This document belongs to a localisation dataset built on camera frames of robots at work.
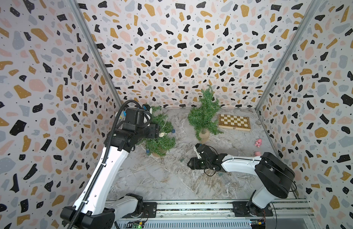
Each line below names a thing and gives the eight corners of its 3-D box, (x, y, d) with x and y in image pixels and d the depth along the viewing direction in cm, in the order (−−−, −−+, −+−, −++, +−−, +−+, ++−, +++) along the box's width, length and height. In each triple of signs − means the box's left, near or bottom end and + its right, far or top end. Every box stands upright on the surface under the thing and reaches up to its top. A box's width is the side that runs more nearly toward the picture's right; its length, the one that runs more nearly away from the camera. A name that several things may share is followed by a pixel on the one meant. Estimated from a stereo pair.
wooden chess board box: (218, 128, 112) (219, 125, 109) (218, 116, 120) (218, 113, 117) (250, 131, 110) (251, 128, 107) (247, 119, 118) (249, 116, 116)
